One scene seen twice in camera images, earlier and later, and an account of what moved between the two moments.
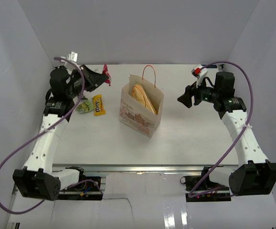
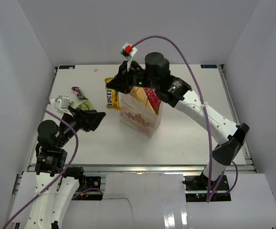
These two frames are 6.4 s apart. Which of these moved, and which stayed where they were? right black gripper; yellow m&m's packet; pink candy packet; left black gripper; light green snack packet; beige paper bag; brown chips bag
Moved: right black gripper; left black gripper; yellow m&m's packet; pink candy packet
Stayed: beige paper bag; brown chips bag; light green snack packet
